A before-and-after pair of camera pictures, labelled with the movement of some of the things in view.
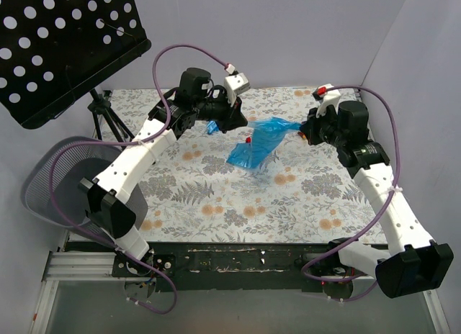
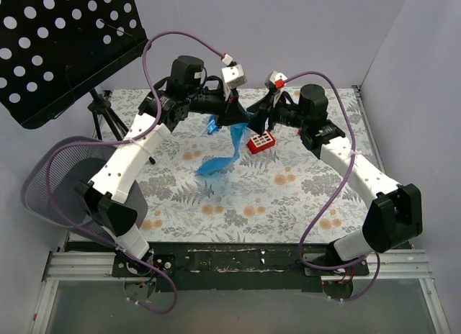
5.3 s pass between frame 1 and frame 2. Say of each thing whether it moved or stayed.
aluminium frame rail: stayed
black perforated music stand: stayed
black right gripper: moved
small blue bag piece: stayed
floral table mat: stayed
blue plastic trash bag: moved
